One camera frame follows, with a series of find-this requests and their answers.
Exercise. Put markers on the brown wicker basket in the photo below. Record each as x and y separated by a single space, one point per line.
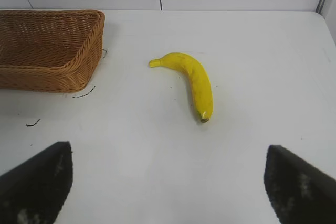
39 51

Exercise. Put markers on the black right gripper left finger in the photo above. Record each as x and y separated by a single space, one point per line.
34 182

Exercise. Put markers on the yellow banana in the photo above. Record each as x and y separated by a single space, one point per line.
197 77

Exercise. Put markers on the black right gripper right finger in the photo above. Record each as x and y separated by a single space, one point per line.
302 187

